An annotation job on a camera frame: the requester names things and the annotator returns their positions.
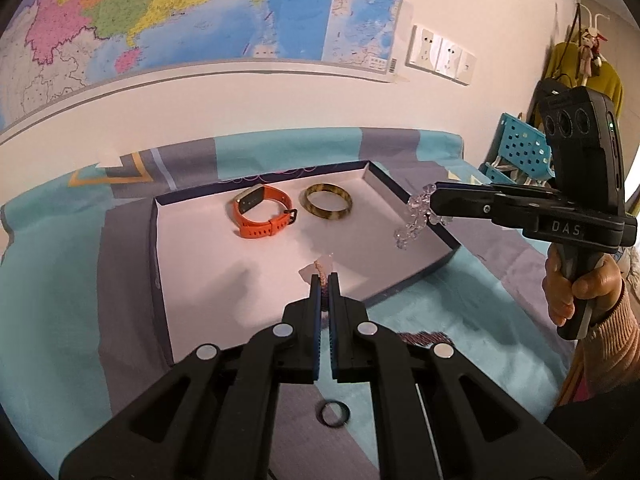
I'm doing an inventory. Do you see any black handbag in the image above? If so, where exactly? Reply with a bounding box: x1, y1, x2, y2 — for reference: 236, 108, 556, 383
531, 77, 571, 128

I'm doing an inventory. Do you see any orange smart watch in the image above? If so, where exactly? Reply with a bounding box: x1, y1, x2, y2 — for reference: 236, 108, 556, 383
232, 185, 300, 239

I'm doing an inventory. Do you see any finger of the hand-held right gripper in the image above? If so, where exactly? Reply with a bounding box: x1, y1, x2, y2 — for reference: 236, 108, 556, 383
430, 186, 532, 235
436, 182, 562, 202

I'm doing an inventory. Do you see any large colourful wall map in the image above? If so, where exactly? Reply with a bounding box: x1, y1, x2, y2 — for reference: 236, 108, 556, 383
0, 0, 346, 133

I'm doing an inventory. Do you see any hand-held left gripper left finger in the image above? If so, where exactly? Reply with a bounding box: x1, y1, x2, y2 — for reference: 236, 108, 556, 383
59, 272, 323, 480

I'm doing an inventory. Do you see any yellow hanging garment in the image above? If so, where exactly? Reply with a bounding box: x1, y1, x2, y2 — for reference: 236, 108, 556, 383
542, 42, 625, 126

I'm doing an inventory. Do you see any dark blue shallow box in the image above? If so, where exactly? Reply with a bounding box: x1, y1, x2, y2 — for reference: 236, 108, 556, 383
147, 160, 462, 367

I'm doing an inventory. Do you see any black ring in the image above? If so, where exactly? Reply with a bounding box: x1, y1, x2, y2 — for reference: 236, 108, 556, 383
318, 400, 352, 430

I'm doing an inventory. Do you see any narrow blue wall map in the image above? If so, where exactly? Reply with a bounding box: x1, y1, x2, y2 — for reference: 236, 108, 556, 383
321, 0, 407, 84

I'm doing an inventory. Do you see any person's right hand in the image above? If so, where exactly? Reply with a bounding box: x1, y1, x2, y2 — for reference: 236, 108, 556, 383
542, 251, 624, 329

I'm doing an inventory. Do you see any person's right forearm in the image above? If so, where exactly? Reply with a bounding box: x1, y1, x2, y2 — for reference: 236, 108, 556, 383
565, 282, 640, 407

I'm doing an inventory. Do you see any white wall socket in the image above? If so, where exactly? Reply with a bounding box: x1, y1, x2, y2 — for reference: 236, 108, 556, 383
406, 25, 442, 69
435, 37, 464, 79

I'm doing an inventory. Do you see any teal and grey bedsheet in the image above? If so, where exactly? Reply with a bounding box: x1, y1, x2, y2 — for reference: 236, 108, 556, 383
0, 127, 640, 480

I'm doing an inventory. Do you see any white wall switch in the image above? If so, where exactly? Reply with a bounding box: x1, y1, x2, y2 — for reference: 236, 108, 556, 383
456, 50, 476, 86

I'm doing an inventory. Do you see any small hanging doll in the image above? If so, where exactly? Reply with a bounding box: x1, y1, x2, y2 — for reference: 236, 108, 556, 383
580, 27, 609, 79

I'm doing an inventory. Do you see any blue perforated plastic chair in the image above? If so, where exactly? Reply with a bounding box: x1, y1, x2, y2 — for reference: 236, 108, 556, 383
480, 112, 557, 187

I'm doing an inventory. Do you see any person's dark clothing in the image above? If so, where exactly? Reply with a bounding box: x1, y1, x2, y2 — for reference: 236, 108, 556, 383
544, 389, 640, 480

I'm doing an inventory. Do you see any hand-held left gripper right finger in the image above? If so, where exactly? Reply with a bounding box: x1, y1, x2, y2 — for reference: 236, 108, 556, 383
327, 272, 588, 480

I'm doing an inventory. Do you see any tortoiseshell bangle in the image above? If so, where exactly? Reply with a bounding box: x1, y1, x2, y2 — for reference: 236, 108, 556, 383
299, 184, 353, 222

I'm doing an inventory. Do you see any clear crystal bead bracelet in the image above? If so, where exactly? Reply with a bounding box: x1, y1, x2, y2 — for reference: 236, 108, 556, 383
394, 183, 453, 250

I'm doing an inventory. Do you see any dark red beaded bracelet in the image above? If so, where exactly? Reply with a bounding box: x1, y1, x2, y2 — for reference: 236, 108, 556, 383
400, 331, 453, 348

